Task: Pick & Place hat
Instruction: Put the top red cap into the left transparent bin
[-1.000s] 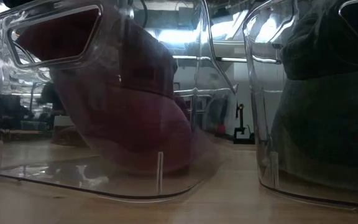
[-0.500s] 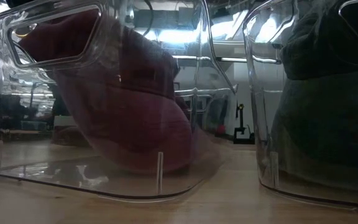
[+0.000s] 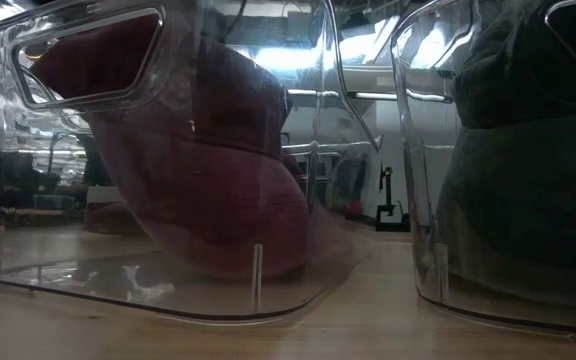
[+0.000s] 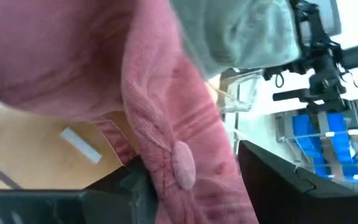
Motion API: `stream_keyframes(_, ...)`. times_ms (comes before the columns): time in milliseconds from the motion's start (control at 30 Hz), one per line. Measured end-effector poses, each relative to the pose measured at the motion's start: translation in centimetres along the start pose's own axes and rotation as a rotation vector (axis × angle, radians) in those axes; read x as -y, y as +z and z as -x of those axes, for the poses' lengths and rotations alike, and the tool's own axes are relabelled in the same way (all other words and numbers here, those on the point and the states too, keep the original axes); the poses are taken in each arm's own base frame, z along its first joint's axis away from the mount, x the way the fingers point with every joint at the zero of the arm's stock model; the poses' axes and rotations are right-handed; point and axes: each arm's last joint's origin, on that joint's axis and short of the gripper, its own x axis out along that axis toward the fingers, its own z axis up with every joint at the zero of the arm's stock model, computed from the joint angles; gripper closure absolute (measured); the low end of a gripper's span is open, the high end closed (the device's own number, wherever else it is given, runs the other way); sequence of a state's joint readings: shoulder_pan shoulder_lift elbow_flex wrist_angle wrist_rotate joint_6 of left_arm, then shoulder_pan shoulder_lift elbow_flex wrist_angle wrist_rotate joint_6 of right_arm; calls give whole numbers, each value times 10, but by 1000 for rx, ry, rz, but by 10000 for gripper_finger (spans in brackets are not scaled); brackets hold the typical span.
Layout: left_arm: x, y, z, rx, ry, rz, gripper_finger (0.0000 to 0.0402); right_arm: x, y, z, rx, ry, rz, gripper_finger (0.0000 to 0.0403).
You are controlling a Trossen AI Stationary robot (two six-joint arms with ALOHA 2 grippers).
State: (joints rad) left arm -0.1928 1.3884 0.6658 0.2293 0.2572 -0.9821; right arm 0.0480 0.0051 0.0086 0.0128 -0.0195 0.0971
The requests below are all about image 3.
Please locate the clear plastic storage bin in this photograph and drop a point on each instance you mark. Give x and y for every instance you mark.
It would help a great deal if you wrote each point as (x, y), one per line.
(493, 312)
(68, 280)

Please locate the small red object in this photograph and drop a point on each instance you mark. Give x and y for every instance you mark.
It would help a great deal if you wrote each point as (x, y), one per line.
(354, 208)

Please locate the bright ceiling light panel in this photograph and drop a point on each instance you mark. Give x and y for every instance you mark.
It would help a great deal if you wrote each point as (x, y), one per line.
(283, 59)

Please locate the white plant pot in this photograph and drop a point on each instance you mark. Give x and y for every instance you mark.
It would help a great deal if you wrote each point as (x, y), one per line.
(103, 195)

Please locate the artificial green leafy plant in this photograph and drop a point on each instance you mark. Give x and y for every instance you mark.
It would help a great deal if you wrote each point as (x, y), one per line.
(98, 165)

